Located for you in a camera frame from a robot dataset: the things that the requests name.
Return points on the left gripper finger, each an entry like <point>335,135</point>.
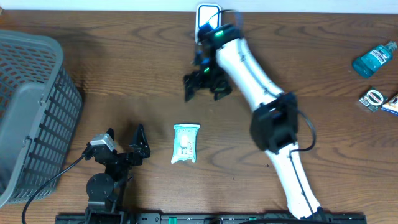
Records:
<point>109,135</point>
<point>139,141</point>

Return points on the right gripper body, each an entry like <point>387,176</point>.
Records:
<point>211,75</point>

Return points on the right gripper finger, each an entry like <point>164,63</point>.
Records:
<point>221,92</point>
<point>190,90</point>

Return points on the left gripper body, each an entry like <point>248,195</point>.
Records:
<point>125,160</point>

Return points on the light blue wipes pack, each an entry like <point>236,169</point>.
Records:
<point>185,142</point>

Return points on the teal mouthwash bottle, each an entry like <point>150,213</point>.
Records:
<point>368,64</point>

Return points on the green ointment tin box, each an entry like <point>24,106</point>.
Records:
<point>373,99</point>

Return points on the snack bag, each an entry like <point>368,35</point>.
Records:
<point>391,105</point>

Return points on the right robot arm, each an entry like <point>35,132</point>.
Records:
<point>222,55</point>

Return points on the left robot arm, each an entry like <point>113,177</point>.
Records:
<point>106,190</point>

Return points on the white barcode scanner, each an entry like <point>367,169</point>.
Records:
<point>207,13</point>

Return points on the grey plastic basket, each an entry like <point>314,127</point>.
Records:
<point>40,110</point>

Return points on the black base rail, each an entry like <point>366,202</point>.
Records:
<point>155,218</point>

